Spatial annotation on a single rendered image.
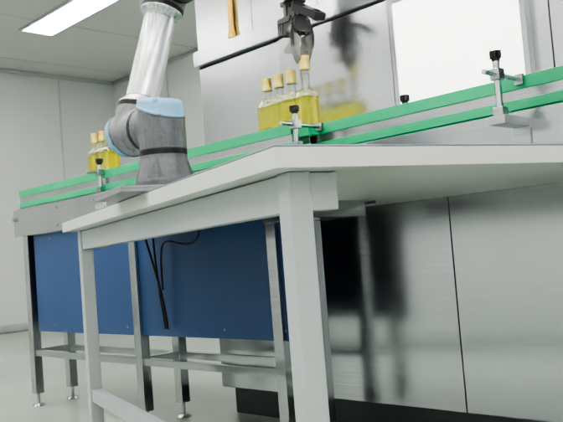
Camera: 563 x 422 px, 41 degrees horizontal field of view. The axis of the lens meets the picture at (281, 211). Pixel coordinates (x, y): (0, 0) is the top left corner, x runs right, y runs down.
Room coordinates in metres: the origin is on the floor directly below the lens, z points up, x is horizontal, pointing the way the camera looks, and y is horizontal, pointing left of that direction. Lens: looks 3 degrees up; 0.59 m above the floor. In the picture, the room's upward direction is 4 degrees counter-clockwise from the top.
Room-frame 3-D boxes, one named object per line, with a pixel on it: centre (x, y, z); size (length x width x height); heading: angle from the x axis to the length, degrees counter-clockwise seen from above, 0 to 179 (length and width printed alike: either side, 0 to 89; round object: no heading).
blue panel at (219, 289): (2.83, 0.49, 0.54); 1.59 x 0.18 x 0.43; 45
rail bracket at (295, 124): (2.15, -0.08, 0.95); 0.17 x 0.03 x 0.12; 135
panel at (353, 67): (2.24, -0.36, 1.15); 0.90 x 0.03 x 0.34; 45
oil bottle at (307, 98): (2.30, -0.11, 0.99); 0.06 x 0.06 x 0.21; 44
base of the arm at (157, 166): (1.84, 0.28, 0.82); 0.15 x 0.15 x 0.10
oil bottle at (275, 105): (2.38, -0.02, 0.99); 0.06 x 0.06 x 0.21; 45
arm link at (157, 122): (1.84, 0.28, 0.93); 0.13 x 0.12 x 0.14; 40
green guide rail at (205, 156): (2.79, 0.57, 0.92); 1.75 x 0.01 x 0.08; 45
